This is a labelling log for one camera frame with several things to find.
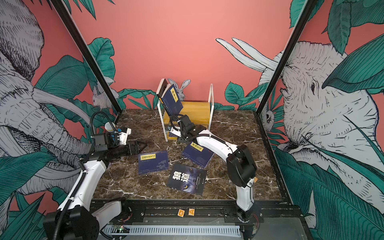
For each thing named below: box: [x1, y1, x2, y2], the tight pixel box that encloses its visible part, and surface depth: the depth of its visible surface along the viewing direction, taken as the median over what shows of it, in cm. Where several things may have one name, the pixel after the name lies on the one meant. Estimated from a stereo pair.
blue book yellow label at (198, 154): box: [182, 141, 215, 169], surface depth 97 cm
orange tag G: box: [177, 208, 185, 218], surface depth 76 cm
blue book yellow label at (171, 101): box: [161, 84, 183, 117], surface depth 85 cm
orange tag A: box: [188, 208, 195, 216], surface depth 76 cm
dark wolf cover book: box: [166, 163, 208, 196], surface depth 86 cm
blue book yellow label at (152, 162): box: [138, 150, 169, 175], surface depth 94 cm
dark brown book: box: [156, 78, 169, 98], surface depth 79 cm
